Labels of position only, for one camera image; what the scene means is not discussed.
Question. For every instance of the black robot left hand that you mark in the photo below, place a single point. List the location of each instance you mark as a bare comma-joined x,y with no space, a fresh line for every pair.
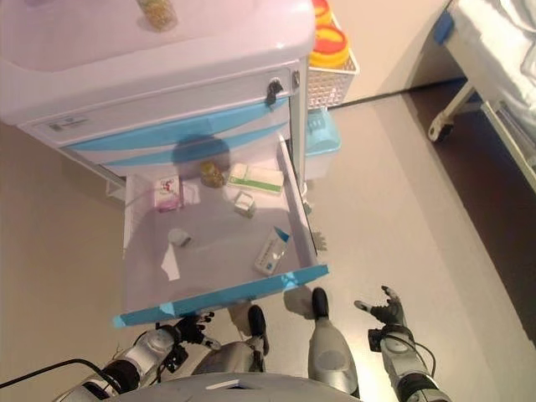
190,328

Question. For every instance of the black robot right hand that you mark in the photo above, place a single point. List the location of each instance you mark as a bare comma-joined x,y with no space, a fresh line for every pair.
391,314

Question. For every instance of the blue fronted cart drawer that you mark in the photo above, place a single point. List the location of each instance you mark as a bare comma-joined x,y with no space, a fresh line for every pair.
167,130
222,251
146,157

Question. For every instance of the amber pill bottle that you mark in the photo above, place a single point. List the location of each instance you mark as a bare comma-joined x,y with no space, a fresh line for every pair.
212,175
158,12

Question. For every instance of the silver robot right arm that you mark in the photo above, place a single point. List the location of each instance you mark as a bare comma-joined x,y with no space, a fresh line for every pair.
398,356

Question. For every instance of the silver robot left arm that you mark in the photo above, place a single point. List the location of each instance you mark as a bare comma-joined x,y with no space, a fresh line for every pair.
138,356

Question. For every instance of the blue white medicine box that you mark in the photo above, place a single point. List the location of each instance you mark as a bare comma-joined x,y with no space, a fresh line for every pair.
272,250

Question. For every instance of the pink white medicine box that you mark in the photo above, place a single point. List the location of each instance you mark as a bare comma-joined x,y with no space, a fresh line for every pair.
168,192

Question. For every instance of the green white medicine box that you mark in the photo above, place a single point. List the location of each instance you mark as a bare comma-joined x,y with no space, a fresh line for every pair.
255,179

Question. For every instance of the silver robot left leg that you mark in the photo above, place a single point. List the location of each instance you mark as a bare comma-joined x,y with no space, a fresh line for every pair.
234,356

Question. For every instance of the silver robot leg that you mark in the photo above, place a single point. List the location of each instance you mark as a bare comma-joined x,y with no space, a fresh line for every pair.
234,356
331,352

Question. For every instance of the white paper slip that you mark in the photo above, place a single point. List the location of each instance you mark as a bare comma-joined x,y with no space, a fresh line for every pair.
171,264

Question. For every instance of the silver robot right leg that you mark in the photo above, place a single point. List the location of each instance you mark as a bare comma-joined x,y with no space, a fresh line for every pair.
331,352

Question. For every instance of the grey robot torso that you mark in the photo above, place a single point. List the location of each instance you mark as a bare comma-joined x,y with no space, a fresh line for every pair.
251,389

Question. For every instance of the small white box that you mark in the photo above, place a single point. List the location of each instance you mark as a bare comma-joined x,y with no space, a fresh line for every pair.
244,204

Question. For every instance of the white side bin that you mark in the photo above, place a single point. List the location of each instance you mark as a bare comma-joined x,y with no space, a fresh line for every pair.
115,190

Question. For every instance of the waste bin with blue lid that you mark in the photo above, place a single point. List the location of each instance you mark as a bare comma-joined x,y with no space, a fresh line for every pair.
324,142

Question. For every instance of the bed caster wheel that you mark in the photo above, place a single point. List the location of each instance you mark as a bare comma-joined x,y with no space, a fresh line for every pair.
441,130

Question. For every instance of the black key in lock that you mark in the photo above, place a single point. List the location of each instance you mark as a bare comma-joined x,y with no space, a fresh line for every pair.
274,90

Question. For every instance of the metal cart side latch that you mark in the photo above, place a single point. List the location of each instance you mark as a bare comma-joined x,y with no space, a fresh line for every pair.
295,78

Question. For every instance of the white medical cart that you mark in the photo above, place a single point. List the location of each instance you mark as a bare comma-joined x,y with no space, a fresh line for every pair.
146,71

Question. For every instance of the white hospital bed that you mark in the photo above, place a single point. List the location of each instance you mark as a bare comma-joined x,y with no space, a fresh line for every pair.
490,63

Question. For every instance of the white bed blanket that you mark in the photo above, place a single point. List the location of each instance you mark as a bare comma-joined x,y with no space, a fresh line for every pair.
528,58

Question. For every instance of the blue bed corner bumper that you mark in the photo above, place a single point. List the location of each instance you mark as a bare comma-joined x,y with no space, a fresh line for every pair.
444,27

